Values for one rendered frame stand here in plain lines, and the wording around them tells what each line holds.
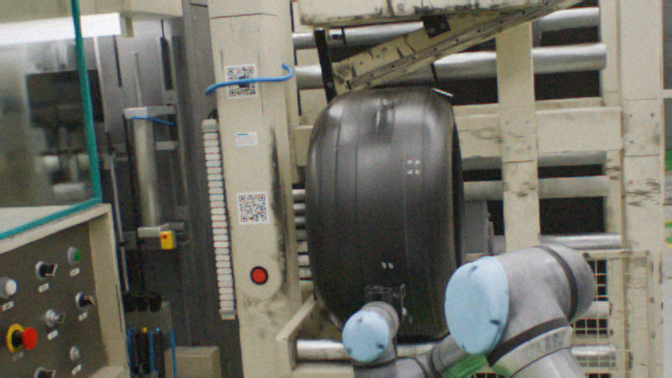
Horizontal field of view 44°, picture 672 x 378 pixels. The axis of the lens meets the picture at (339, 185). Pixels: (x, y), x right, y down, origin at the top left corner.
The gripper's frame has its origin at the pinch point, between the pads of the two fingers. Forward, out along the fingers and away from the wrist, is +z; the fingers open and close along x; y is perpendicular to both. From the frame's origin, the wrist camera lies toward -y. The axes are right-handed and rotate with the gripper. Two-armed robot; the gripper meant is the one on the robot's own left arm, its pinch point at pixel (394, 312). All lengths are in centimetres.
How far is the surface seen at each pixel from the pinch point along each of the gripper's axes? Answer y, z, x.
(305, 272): 1, 58, 34
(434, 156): 31.5, 0.4, -9.6
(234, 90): 49, 12, 36
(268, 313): -3.1, 18.0, 32.6
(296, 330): -6.5, 14.8, 25.2
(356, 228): 17.9, -5.1, 6.1
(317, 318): -7.6, 35.1, 25.2
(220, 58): 56, 11, 38
